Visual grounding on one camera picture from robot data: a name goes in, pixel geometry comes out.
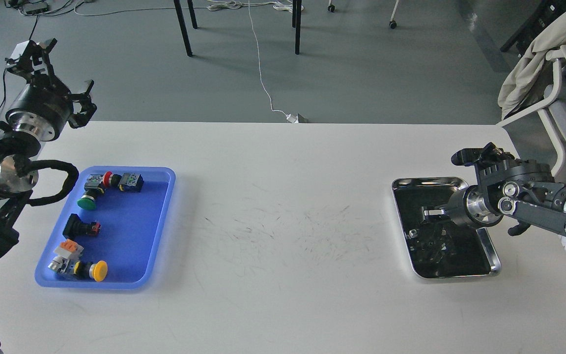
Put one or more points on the silver metal tray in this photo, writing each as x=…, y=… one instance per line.
x=438, y=248

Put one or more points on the grey power adapter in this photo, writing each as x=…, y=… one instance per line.
x=296, y=118

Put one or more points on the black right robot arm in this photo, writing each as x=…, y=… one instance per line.
x=524, y=190

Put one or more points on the orange grey contact block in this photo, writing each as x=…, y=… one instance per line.
x=68, y=254

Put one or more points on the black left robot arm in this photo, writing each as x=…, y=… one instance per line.
x=25, y=181

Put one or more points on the yellow push button switch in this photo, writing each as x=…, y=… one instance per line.
x=81, y=270

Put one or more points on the blue plastic tray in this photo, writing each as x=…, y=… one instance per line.
x=131, y=229

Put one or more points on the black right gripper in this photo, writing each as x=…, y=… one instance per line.
x=455, y=209

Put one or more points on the green push button switch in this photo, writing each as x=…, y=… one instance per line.
x=94, y=188

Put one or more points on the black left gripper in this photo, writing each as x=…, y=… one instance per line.
x=37, y=109

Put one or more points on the red push button switch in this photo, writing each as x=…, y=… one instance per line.
x=128, y=182

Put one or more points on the black push button switch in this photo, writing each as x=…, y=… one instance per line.
x=76, y=227

